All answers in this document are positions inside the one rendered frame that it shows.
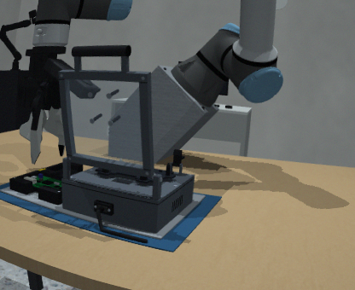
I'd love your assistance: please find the green circuit board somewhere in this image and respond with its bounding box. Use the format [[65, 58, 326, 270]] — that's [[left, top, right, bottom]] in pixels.
[[24, 173, 61, 189]]

